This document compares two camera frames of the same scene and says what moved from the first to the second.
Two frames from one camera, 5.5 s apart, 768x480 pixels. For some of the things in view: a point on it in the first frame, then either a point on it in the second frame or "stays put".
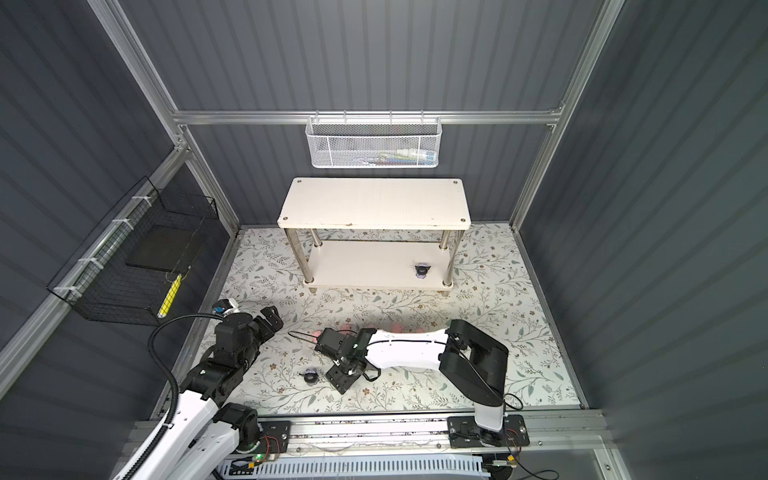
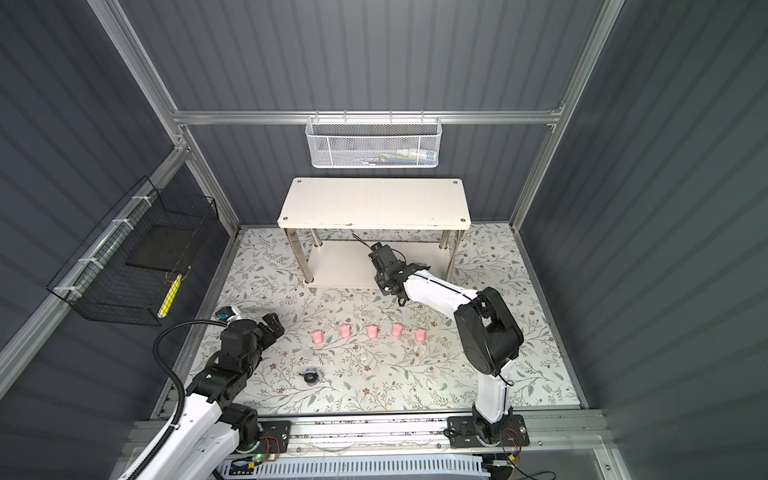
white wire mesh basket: [369, 142] stays put
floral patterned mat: [490, 288] stays put
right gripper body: [339, 374] → [382, 283]
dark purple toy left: [311, 376] stays put
